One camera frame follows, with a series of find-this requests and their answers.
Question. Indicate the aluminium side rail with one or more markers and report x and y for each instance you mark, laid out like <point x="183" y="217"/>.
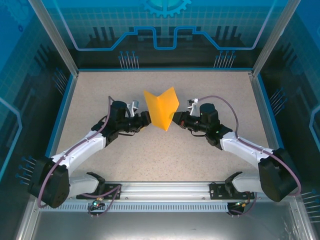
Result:
<point x="266" y="112"/>

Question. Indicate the aluminium mounting rail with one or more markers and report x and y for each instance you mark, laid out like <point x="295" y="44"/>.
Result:
<point x="165" y="190"/>

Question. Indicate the orange paper sheet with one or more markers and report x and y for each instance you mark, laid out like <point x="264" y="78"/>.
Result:
<point x="160" y="112"/>

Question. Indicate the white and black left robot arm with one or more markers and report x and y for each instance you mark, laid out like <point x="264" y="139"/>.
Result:
<point x="82" y="150"/>

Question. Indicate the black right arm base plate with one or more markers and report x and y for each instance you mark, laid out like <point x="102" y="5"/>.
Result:
<point x="217" y="192"/>

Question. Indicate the aluminium frame post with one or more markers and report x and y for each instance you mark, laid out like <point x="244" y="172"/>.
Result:
<point x="53" y="35"/>
<point x="273" y="35"/>

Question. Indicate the blue table edge strip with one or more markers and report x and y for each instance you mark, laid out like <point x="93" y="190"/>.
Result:
<point x="56" y="120"/>
<point x="275" y="112"/>

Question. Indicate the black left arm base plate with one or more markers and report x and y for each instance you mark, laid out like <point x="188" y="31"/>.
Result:
<point x="112" y="193"/>

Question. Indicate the grey metal sheet panel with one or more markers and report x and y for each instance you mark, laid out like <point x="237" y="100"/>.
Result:
<point x="160" y="225"/>

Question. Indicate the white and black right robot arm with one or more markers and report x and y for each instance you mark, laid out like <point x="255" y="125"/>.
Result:
<point x="245" y="147"/>

